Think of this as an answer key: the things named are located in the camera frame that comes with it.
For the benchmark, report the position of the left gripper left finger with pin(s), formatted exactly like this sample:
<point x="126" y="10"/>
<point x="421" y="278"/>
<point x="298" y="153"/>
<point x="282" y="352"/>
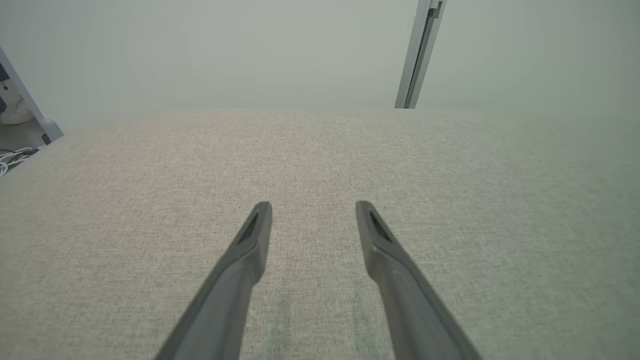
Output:
<point x="230" y="290"/>

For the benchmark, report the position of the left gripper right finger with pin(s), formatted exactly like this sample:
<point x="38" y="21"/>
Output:
<point x="405" y="300"/>

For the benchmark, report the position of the grey fabric sofa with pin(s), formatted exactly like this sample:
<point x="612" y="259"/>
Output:
<point x="320" y="165"/>

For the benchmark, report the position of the white rounded container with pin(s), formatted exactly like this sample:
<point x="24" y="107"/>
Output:
<point x="15" y="112"/>

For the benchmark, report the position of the grey metal post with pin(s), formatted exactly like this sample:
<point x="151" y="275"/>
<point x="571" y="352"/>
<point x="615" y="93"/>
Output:
<point x="417" y="55"/>

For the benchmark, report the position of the grey partition edge post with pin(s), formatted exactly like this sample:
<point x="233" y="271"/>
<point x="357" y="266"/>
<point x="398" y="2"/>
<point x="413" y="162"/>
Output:
<point x="45" y="127"/>

